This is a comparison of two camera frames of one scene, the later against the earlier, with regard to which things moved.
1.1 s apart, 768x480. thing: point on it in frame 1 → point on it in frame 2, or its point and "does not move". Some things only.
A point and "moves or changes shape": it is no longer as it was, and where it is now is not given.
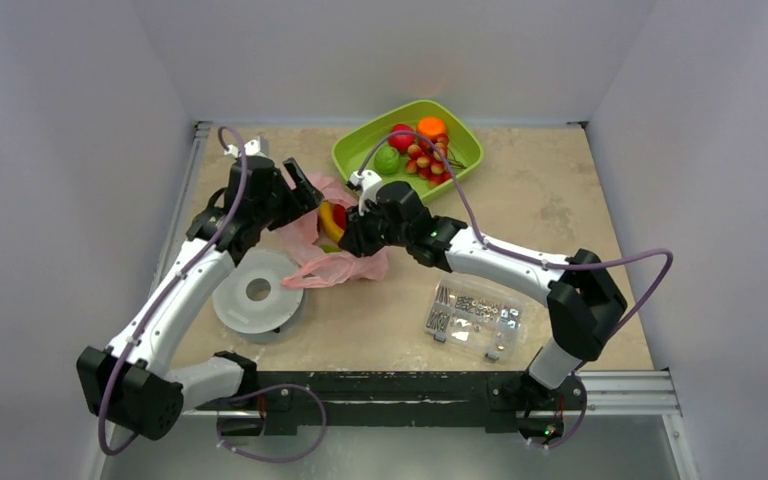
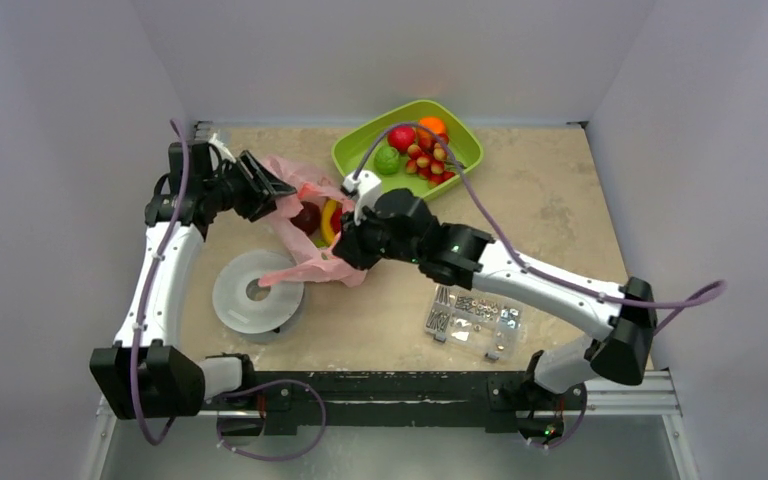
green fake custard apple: (386, 159) does not move
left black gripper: (308, 196) → (262, 187)
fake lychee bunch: (430, 159) does not move
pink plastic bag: (303, 239) moves or changes shape
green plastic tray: (356, 152) does not move
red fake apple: (401, 141) does not move
